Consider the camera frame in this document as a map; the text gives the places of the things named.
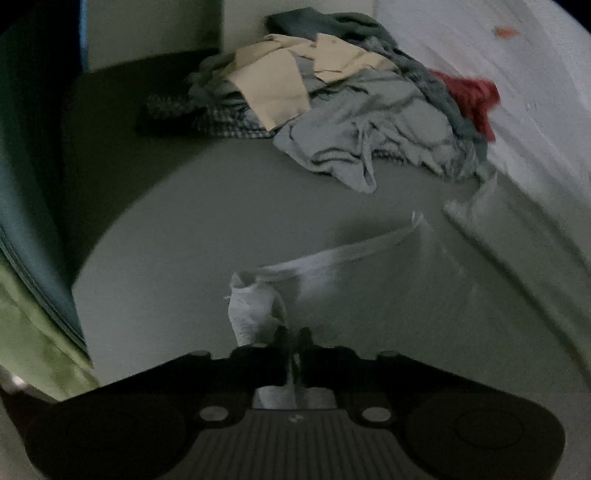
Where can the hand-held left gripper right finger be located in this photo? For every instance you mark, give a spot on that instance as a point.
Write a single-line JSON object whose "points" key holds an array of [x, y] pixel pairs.
{"points": [[307, 344]]}

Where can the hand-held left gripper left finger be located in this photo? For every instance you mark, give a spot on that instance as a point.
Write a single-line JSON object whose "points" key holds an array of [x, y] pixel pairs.
{"points": [[281, 344]]}

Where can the light grey thin garment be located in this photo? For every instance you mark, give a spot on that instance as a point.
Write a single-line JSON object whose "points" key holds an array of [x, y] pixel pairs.
{"points": [[251, 309]]}

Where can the grey sweatpants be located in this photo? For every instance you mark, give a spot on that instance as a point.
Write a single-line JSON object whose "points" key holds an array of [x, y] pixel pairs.
{"points": [[351, 124]]}

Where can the pile of crumpled clothes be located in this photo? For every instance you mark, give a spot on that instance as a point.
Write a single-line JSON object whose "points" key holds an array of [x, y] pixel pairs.
{"points": [[351, 23]]}

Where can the dark checked cloth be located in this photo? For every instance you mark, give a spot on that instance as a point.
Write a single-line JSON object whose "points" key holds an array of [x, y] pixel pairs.
{"points": [[198, 115]]}

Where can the green cloth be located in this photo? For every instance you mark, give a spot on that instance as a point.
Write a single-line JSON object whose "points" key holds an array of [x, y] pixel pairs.
{"points": [[32, 332]]}

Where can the cream cloth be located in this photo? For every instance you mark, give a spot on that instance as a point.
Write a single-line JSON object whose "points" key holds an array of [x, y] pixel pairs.
{"points": [[272, 83]]}

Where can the teal cushion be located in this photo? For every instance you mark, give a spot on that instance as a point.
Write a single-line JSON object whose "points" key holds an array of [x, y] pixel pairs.
{"points": [[32, 184]]}

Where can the red plaid cloth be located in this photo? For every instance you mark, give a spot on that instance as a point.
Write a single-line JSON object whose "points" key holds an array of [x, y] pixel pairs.
{"points": [[475, 99]]}

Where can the carrot print white sheet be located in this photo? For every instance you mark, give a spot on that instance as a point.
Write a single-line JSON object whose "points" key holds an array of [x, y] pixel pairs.
{"points": [[531, 92]]}

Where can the white board panel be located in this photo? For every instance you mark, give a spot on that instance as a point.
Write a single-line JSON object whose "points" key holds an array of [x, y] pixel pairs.
{"points": [[152, 32]]}

